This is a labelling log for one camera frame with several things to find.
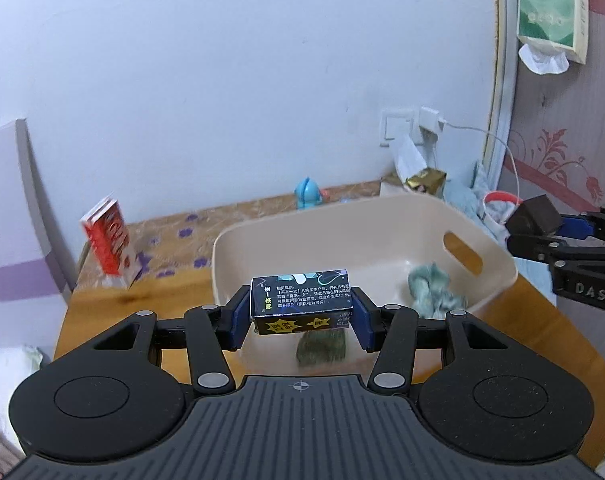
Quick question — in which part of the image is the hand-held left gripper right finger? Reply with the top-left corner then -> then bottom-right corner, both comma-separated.
352,287 -> 521,396

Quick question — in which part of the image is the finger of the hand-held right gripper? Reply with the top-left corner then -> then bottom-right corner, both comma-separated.
506,233 -> 605,264
557,205 -> 605,247

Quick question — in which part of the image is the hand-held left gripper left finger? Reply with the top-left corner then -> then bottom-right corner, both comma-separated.
85,285 -> 254,395

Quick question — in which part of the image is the dark brown box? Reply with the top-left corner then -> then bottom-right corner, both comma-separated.
506,195 -> 564,237

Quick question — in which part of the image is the small dark printed box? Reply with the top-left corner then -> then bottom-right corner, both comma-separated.
250,269 -> 354,335

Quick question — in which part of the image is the beige plastic basin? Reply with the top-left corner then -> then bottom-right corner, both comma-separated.
212,194 -> 519,378

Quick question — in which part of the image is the red and white round container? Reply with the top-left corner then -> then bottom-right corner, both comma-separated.
483,191 -> 524,225

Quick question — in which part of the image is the crumpled green cloth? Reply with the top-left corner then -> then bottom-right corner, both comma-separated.
407,262 -> 467,319

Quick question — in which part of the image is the light blue cloth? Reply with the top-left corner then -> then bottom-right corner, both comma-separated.
444,161 -> 509,243

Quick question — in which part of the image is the purple flower patterned mat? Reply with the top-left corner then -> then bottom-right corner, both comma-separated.
76,180 -> 384,292

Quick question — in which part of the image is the gold box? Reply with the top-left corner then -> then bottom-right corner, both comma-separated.
405,168 -> 448,199

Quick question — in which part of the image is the blue toy figure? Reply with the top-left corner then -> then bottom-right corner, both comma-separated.
294,176 -> 329,211

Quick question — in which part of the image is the red and white box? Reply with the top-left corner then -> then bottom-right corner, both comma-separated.
79,197 -> 144,289

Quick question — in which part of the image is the white crumpled paper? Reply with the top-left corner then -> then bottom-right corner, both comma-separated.
391,134 -> 428,182

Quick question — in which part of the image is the white charger plug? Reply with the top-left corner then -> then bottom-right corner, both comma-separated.
418,106 -> 449,134

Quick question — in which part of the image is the green tissue pack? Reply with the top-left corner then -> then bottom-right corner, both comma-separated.
516,0 -> 590,75

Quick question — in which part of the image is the white bed sheet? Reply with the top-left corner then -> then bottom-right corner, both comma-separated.
0,344 -> 50,463

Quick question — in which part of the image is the white charger cable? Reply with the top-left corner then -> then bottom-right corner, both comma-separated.
445,121 -> 523,202

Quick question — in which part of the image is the white curved frame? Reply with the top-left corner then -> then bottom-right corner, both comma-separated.
481,0 -> 519,182

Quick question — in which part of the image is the white wall socket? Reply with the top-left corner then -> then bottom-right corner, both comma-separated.
381,107 -> 415,147

